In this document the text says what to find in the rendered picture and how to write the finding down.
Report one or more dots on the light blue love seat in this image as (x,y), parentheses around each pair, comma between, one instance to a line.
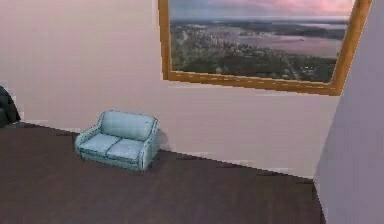
(116,143)

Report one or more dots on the wooden framed landscape picture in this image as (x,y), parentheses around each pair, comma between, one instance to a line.
(256,43)

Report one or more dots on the black armchair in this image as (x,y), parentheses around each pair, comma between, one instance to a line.
(6,110)

